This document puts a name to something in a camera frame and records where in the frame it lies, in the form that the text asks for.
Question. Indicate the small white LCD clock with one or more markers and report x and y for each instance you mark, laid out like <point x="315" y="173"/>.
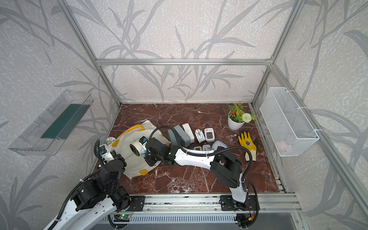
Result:
<point x="206" y="147"/>

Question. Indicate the yellow work glove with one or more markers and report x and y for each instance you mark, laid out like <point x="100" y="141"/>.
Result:
<point x="246" y="141"/>

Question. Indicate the white digital paw clock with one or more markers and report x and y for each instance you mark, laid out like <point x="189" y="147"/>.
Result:
<point x="209" y="134"/>

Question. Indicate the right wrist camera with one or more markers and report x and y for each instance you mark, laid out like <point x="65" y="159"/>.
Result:
<point x="143" y="140"/>

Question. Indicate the blue twin bell alarm clock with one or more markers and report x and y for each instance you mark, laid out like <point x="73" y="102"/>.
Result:
<point x="138" y="149"/>

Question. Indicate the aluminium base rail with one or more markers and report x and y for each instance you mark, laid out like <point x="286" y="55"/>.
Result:
<point x="192" y="203"/>

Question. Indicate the grey green square clock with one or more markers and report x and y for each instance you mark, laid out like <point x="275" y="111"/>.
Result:
<point x="173" y="135"/>

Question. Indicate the clear plastic wall shelf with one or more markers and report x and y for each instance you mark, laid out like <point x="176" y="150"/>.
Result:
<point x="46" y="135"/>

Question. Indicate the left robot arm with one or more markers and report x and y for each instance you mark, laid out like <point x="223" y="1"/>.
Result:
<point x="95" y="196"/>

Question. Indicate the white wire mesh basket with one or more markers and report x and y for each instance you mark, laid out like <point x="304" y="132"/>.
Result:
<point x="290" y="129"/>

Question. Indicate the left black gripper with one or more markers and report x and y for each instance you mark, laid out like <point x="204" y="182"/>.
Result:
<point x="118" y="157"/>

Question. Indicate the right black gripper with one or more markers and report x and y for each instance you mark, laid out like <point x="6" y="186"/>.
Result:
<point x="150" y="163"/>

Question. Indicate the potted artificial flower plant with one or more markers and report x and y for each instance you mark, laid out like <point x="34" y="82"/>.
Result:
<point x="237" y="117"/>

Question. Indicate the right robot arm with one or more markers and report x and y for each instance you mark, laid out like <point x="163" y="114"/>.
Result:
<point x="221" y="162"/>

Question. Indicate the white canvas tote bag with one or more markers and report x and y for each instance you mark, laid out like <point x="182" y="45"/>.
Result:
<point x="136" y="165"/>

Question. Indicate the grey blue square clock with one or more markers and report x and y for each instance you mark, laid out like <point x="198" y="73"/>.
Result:
<point x="184" y="138"/>

